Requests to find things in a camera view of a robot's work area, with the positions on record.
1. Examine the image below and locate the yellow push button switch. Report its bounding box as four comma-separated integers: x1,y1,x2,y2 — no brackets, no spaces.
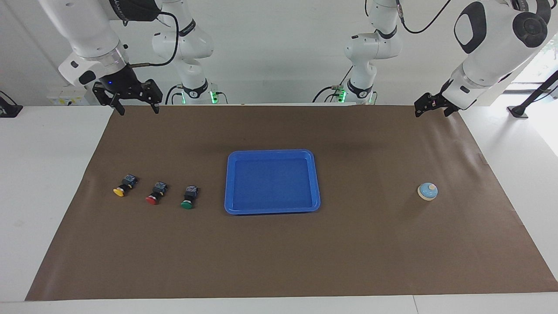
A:
113,174,139,197

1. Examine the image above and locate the red push button switch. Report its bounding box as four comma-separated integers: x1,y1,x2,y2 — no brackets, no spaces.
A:
146,181,169,205

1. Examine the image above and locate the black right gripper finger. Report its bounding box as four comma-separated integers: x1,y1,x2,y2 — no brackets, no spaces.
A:
92,82,126,116
140,79,163,114

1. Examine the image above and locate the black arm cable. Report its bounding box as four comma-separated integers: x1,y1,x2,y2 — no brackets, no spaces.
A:
396,0,454,35
129,11,180,68

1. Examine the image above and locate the green push button switch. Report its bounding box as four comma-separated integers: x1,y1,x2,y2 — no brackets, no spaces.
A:
180,185,200,209

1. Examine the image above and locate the black right base cable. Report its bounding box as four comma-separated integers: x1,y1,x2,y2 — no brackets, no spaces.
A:
165,84,184,105

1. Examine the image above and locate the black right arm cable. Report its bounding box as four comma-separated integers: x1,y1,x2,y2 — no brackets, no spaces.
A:
129,11,180,68

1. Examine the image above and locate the blue plastic tray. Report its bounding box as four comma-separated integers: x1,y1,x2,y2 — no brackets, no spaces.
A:
224,149,321,215

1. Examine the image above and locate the black clamp mount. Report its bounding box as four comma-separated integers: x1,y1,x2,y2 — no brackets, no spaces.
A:
0,91,23,118

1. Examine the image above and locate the brown table mat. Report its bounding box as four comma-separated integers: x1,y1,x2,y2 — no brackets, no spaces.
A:
25,105,558,301

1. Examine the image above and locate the white box yellow label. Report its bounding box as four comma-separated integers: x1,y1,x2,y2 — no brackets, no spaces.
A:
47,85,99,106

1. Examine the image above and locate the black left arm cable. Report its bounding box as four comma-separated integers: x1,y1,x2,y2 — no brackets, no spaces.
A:
396,0,454,35

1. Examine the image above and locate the black stand with foot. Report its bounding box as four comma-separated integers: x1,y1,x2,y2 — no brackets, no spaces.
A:
507,70,558,119

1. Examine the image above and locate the black base cable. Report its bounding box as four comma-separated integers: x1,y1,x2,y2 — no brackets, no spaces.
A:
312,65,354,104
165,84,184,105

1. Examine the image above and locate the black left base cable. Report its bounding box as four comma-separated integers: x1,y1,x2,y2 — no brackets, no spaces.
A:
312,65,354,104

